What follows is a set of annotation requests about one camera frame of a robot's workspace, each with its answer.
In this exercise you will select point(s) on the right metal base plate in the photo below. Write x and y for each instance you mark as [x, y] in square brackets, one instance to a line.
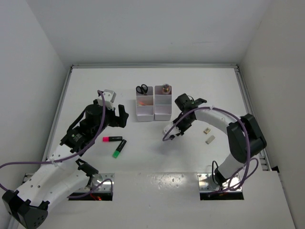
[206, 184]

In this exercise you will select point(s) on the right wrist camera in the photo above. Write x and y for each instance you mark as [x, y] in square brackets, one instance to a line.
[170, 132]

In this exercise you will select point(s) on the green black highlighter marker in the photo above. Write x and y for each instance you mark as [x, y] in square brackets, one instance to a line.
[119, 148]

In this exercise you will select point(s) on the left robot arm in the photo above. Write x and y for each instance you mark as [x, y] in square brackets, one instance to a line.
[64, 171]

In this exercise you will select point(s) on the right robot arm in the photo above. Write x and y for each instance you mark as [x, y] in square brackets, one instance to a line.
[245, 137]

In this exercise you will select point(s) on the beige eraser block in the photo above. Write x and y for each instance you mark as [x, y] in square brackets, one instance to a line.
[210, 139]

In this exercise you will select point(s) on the aluminium table frame rail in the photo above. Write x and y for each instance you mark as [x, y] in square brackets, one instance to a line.
[156, 182]

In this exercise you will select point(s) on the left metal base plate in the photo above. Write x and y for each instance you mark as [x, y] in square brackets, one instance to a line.
[104, 182]

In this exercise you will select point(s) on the black handled scissors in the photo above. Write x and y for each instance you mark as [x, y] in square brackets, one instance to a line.
[142, 89]

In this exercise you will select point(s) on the white organizer box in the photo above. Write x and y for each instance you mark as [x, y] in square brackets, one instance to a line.
[145, 113]
[162, 105]

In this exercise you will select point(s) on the brown tape roll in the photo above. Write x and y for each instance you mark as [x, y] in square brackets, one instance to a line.
[166, 89]

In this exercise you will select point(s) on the white left organizer box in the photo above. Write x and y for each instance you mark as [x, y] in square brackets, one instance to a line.
[145, 113]

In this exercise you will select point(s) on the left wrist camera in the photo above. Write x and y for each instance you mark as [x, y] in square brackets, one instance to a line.
[107, 98]

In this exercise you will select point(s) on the metal base plate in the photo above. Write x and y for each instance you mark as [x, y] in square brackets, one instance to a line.
[104, 182]
[206, 184]

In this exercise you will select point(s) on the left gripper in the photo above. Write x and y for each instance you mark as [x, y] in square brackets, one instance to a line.
[119, 121]

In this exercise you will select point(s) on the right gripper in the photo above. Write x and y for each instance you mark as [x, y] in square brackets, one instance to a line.
[182, 130]

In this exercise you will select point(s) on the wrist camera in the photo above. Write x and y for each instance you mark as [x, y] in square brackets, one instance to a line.
[107, 98]
[170, 132]

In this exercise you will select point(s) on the pink black highlighter marker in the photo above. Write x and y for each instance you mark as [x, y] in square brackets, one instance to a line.
[112, 138]

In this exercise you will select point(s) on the white right organizer box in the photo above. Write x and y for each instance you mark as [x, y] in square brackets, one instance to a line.
[162, 105]

